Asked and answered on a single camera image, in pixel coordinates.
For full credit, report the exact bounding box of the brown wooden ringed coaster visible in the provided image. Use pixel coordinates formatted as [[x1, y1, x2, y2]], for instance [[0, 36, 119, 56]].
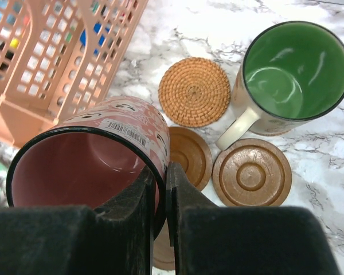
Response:
[[212, 138, 292, 207]]

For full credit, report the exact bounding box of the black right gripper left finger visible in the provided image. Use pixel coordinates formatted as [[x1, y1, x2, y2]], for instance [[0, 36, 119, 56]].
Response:
[[0, 168, 155, 274]]

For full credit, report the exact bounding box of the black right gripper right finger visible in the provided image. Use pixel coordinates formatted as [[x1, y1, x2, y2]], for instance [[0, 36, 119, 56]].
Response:
[[166, 162, 340, 274]]

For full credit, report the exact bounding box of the green mug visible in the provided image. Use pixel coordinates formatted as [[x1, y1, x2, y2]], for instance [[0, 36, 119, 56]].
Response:
[[216, 21, 344, 150]]

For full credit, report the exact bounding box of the woven rattan coaster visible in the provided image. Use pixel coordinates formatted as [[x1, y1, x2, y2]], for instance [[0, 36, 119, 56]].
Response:
[[158, 57, 230, 128]]

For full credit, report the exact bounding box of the maroon red mug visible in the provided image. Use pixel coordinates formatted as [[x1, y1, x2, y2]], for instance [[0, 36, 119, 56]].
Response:
[[6, 96, 170, 234]]

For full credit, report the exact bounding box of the orange plastic desk organizer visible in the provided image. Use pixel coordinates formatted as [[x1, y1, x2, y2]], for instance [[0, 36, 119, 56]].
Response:
[[0, 1, 147, 147]]

